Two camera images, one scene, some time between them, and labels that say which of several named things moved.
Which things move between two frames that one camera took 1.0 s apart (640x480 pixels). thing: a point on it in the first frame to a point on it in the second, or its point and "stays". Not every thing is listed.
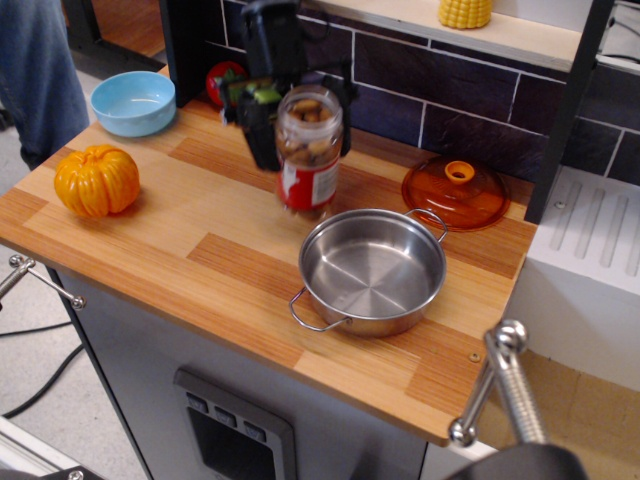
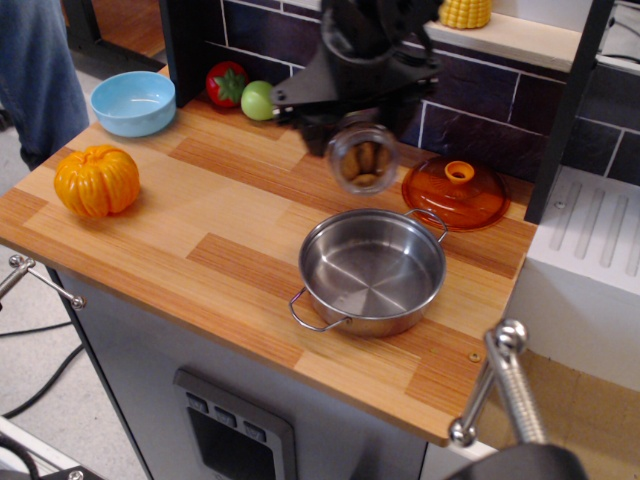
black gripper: [273, 34] to [373, 48]
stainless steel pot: [374, 270] stays
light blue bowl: [134, 103] stays
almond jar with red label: [309, 131] to [363, 153]
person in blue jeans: [40, 80] stays
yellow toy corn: [464, 14] stays
